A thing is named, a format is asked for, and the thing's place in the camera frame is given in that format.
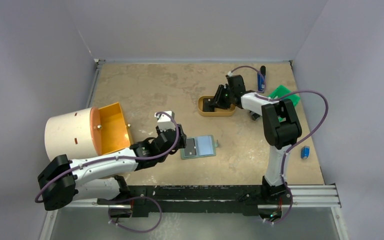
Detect small blue object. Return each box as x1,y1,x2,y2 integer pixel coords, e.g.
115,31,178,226
300,145,310,160

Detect black credit card stack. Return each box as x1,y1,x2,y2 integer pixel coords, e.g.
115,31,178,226
202,98,215,113

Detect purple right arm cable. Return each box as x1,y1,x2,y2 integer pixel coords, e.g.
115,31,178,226
228,65,330,226

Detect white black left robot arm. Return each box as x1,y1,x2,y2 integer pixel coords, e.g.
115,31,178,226
35,124,187,211

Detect black aluminium base frame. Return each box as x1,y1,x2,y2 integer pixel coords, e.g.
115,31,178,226
47,173,342,220

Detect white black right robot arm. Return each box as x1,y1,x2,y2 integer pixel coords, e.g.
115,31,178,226
207,75,302,204

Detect green plastic bin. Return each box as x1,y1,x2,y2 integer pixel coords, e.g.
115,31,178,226
268,85,300,107

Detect tan oval tray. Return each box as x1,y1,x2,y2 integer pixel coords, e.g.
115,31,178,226
197,95,236,117

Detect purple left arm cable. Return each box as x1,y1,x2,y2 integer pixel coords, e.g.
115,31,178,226
34,111,181,234

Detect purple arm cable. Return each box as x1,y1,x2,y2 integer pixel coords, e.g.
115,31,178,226
228,65,330,226
34,111,181,234

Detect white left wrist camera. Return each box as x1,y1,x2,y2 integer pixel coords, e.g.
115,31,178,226
154,111,176,132

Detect yellow drawer box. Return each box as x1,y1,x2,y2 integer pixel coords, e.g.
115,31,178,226
99,102,133,155

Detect grey-green card holder wallet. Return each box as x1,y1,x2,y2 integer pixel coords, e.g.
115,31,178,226
180,135,218,160

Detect single black credit card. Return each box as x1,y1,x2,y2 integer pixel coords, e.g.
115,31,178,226
184,138,197,158

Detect white cylinder container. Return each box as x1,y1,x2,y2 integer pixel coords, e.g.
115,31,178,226
44,107,102,161

